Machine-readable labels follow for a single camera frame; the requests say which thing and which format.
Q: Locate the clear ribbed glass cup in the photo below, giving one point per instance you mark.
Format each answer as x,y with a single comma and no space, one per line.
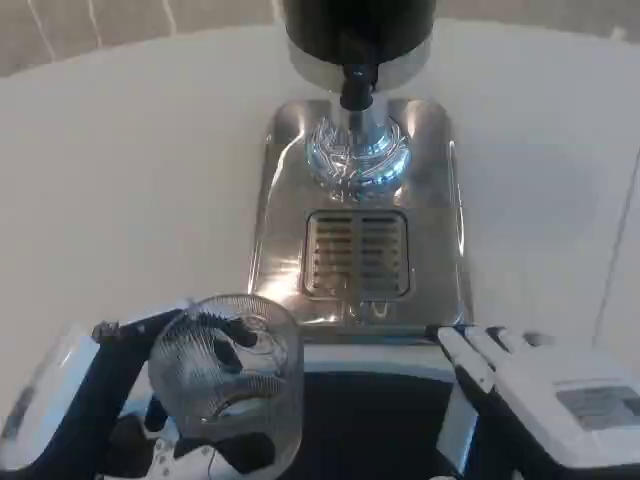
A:
225,395

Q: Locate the steel drip tray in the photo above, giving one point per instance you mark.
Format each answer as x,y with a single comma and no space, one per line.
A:
280,225

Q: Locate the black dispenser tap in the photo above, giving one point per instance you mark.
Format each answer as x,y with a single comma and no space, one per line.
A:
356,90

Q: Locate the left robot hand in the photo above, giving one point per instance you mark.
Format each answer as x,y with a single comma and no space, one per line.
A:
60,400

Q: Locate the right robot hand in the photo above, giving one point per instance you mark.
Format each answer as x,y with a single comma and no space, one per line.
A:
540,410

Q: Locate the slotted steel drip grid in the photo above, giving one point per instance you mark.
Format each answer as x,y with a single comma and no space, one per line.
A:
330,250

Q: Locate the black and steel drink dispenser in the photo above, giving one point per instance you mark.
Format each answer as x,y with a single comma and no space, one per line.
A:
310,20

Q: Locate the white curved frame, dark panels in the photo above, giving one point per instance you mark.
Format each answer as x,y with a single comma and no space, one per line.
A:
375,360

